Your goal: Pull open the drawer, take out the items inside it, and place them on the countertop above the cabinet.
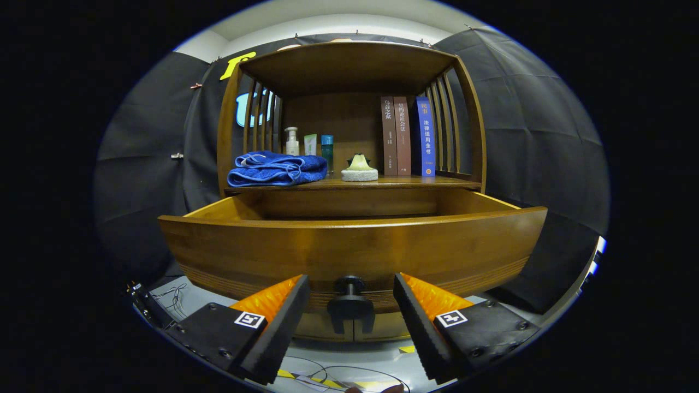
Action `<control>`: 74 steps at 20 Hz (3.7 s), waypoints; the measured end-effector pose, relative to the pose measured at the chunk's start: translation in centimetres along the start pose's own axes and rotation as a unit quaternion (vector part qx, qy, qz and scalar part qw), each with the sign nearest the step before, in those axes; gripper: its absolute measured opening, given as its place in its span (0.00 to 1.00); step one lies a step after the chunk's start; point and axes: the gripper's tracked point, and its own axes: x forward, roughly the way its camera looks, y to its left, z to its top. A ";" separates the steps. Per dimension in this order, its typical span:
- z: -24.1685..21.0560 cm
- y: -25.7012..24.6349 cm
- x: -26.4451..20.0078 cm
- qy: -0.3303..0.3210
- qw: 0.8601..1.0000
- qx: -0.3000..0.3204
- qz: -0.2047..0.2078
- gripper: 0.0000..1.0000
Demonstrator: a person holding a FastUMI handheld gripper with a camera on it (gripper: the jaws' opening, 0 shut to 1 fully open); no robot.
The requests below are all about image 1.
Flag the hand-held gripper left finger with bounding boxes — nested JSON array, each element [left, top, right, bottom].
[[167, 275, 311, 386]]

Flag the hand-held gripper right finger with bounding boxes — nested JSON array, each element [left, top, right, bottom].
[[393, 273, 541, 383]]

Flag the wooden drawer with black knob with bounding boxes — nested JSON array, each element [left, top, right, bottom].
[[157, 188, 548, 335]]

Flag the wooden cabinet door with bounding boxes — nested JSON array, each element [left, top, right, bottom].
[[355, 312, 410, 342], [295, 312, 354, 343]]

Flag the wooden cabinet countertop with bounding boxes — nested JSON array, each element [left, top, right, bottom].
[[224, 174, 481, 195]]

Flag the brown wooden cabinet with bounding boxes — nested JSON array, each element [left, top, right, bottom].
[[217, 41, 487, 343]]

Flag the yellow black striped floor tape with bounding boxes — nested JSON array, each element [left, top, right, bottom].
[[276, 370, 383, 390]]

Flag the black electronics box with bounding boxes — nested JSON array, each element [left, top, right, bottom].
[[127, 282, 175, 328]]

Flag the folded blue towel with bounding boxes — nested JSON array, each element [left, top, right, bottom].
[[227, 151, 328, 187]]

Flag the white panel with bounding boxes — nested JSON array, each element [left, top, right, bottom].
[[579, 236, 607, 293]]

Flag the blue book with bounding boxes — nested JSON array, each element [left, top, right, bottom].
[[415, 97, 436, 176]]

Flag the reddish brown book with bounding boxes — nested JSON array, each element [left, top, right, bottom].
[[393, 97, 411, 176]]

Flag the dark brown book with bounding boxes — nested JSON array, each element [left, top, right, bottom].
[[381, 97, 398, 176]]

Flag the black backdrop cloth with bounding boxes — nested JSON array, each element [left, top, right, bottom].
[[93, 27, 609, 314]]

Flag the thin floor cable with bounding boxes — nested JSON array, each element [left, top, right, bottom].
[[279, 355, 410, 393]]

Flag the tangled cable bundle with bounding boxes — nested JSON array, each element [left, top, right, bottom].
[[153, 283, 189, 318]]

